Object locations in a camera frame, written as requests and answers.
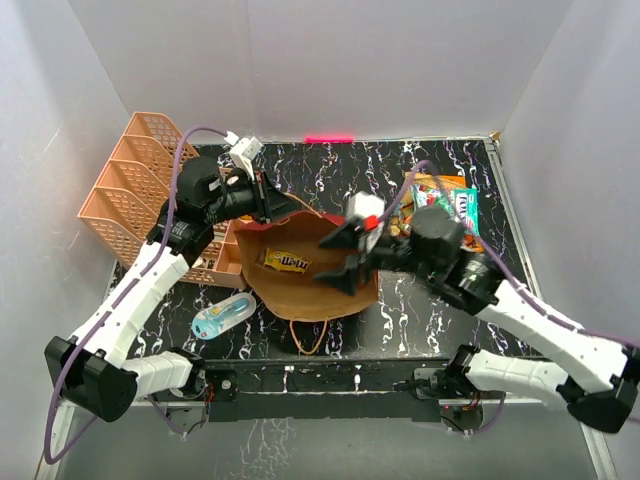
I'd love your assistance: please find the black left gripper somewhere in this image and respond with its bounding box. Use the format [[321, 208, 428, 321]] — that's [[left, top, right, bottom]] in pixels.
[[204, 166, 302, 225]]

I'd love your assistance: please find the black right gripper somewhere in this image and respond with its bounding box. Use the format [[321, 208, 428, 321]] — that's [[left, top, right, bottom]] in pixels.
[[311, 221, 442, 295]]

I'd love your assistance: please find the red brown paper bag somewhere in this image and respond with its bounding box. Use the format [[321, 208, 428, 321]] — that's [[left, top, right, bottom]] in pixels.
[[233, 192, 379, 356]]

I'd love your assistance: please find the yellow candy pack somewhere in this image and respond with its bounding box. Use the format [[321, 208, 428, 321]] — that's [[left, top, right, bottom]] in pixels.
[[263, 248, 311, 274]]

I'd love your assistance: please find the green white candy box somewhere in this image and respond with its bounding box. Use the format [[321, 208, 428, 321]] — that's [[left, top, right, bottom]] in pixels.
[[410, 185, 479, 235]]

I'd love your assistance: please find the gold teal kettle chips bag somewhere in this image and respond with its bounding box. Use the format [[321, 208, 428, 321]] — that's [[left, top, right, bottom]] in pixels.
[[388, 172, 415, 236]]

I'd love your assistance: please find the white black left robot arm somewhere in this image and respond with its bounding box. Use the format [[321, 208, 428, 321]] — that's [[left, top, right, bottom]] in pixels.
[[44, 156, 303, 422]]

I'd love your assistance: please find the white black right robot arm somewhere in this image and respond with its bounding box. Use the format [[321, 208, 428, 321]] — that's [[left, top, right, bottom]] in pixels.
[[315, 205, 639, 434]]

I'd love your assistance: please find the pink tape strip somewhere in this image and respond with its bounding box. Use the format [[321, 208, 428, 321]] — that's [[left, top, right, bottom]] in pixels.
[[304, 134, 354, 144]]

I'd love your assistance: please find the blue white packaged item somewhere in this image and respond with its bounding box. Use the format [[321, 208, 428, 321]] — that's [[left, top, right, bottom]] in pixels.
[[191, 293, 257, 341]]

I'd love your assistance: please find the peach plastic file organizer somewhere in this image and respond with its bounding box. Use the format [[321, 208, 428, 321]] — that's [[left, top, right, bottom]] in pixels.
[[78, 112, 246, 289]]

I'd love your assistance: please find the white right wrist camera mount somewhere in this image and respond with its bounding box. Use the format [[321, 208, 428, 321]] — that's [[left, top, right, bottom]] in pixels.
[[346, 192, 385, 253]]

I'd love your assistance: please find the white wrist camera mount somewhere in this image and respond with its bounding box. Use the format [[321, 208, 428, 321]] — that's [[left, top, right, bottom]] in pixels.
[[224, 131, 263, 180], [346, 192, 385, 253]]

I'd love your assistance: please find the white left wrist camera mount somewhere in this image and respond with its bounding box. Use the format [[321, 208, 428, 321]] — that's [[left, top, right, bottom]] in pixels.
[[224, 131, 263, 180]]

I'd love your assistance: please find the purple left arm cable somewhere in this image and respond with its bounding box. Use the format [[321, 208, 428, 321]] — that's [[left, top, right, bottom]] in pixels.
[[43, 125, 241, 465]]

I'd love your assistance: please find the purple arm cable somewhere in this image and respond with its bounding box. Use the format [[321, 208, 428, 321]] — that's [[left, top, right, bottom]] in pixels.
[[43, 125, 241, 465], [377, 160, 640, 436]]

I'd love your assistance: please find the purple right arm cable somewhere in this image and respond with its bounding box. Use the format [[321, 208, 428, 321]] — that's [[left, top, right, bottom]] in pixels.
[[377, 160, 640, 436]]

